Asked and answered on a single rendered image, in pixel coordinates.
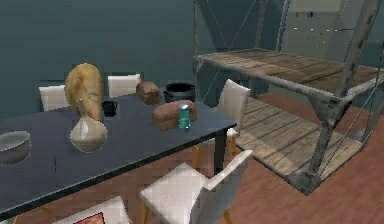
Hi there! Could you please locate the teal glass saltshaker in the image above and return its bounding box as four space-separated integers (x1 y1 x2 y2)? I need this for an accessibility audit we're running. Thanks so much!
178 103 192 130

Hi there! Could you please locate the black cooking pot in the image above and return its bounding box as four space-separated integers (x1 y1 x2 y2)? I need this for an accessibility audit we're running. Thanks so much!
162 82 197 104

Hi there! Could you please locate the long brown bread loaf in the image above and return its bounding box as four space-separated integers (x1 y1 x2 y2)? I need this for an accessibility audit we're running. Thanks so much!
151 99 198 132

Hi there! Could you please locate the white chair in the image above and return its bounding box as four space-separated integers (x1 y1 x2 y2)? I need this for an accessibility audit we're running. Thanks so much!
38 84 70 113
107 73 142 99
139 149 254 224
193 78 252 170
49 195 132 224

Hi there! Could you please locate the small brown bread loaf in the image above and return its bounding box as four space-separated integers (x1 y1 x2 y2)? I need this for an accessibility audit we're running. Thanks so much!
135 81 163 106

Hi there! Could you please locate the dark grey dining table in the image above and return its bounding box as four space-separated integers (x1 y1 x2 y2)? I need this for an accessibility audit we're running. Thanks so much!
0 87 238 222

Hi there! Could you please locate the black mug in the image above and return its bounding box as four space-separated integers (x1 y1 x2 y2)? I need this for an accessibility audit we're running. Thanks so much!
101 100 118 118

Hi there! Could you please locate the wooden metal-framed shelf unit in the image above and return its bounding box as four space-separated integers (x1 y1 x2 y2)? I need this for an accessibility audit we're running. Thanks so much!
192 0 384 196

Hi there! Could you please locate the tall tan bread loaf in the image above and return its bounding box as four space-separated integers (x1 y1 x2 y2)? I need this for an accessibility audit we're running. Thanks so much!
64 62 105 123

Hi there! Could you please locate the grey bowl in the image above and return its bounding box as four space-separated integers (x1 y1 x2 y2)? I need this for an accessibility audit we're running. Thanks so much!
0 130 32 166

